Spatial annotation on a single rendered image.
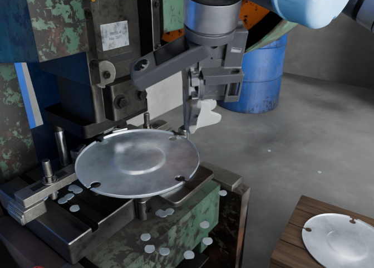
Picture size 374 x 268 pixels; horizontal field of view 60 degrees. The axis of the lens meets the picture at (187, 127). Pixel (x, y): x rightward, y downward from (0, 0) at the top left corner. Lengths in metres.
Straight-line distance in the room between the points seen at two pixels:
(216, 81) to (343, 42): 3.47
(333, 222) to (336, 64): 2.80
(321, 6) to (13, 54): 0.50
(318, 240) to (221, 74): 0.89
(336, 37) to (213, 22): 3.52
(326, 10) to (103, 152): 0.63
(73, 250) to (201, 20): 0.52
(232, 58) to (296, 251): 0.84
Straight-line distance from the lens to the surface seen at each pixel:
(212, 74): 0.48
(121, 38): 0.73
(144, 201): 0.78
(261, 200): 1.93
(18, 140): 0.95
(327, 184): 2.18
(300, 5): 0.33
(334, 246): 1.25
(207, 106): 0.53
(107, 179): 0.73
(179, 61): 0.46
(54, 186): 0.81
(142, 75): 0.47
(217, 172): 0.98
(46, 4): 0.57
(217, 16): 0.42
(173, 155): 0.79
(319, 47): 3.99
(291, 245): 1.22
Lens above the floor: 1.20
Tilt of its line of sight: 27 degrees down
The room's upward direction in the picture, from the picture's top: straight up
